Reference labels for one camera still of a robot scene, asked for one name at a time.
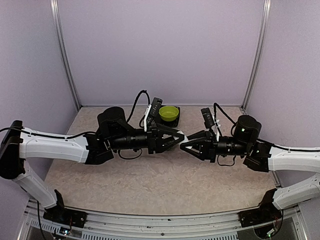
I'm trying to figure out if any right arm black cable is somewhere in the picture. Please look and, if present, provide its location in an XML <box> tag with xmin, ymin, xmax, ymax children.
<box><xmin>213</xmin><ymin>102</ymin><xmax>238</xmax><ymax>128</ymax></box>

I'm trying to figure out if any black patterned tray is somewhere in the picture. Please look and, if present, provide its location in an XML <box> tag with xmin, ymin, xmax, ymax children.
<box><xmin>158</xmin><ymin>105</ymin><xmax>180</xmax><ymax>128</ymax></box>

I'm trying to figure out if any aluminium front frame rail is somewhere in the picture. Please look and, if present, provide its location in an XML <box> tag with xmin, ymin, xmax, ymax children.
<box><xmin>17</xmin><ymin>198</ymin><xmax>308</xmax><ymax>240</ymax></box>

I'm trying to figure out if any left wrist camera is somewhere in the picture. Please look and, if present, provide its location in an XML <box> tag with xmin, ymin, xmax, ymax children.
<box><xmin>143</xmin><ymin>97</ymin><xmax>163</xmax><ymax>132</ymax></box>

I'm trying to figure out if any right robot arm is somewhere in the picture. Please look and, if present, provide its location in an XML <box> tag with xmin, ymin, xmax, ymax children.
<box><xmin>180</xmin><ymin>115</ymin><xmax>320</xmax><ymax>222</ymax></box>

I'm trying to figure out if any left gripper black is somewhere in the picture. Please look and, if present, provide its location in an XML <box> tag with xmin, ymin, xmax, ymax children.
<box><xmin>109</xmin><ymin>123</ymin><xmax>185</xmax><ymax>155</ymax></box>

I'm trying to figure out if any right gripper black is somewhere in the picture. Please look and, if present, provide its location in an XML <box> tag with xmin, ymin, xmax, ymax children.
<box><xmin>180</xmin><ymin>130</ymin><xmax>251</xmax><ymax>163</ymax></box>

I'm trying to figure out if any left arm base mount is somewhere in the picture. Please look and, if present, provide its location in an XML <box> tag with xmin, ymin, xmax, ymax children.
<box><xmin>43</xmin><ymin>205</ymin><xmax>87</xmax><ymax>228</ymax></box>

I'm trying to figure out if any aluminium corner post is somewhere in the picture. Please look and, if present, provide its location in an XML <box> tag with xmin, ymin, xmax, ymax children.
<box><xmin>241</xmin><ymin>0</ymin><xmax>272</xmax><ymax>114</ymax></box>
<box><xmin>50</xmin><ymin>0</ymin><xmax>82</xmax><ymax>111</ymax></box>

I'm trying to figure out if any lime green bowl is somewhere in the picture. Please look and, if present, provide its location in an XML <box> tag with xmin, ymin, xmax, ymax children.
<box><xmin>158</xmin><ymin>105</ymin><xmax>180</xmax><ymax>122</ymax></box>

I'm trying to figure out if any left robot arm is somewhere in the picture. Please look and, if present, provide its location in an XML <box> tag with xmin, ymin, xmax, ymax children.
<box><xmin>0</xmin><ymin>106</ymin><xmax>185</xmax><ymax>223</ymax></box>

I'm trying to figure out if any left aluminium corner post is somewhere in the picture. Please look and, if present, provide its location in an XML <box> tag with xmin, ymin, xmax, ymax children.
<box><xmin>50</xmin><ymin>0</ymin><xmax>82</xmax><ymax>111</ymax></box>

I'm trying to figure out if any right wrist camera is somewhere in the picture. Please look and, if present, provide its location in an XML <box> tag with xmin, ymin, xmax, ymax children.
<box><xmin>200</xmin><ymin>107</ymin><xmax>222</xmax><ymax>142</ymax></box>

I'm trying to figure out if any right aluminium corner post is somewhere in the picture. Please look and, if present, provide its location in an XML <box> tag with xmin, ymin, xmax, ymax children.
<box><xmin>241</xmin><ymin>0</ymin><xmax>272</xmax><ymax>114</ymax></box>

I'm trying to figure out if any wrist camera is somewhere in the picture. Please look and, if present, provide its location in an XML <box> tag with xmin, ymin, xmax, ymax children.
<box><xmin>200</xmin><ymin>107</ymin><xmax>222</xmax><ymax>142</ymax></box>
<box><xmin>143</xmin><ymin>97</ymin><xmax>163</xmax><ymax>132</ymax></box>

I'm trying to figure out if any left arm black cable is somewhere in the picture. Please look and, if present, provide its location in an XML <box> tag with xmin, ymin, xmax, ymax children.
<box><xmin>126</xmin><ymin>89</ymin><xmax>150</xmax><ymax>126</ymax></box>

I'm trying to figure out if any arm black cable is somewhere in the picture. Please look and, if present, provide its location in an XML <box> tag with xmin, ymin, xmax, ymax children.
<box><xmin>213</xmin><ymin>102</ymin><xmax>238</xmax><ymax>128</ymax></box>
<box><xmin>126</xmin><ymin>89</ymin><xmax>150</xmax><ymax>126</ymax></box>

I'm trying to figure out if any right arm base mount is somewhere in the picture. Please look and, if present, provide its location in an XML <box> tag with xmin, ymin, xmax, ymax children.
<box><xmin>238</xmin><ymin>203</ymin><xmax>283</xmax><ymax>228</ymax></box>

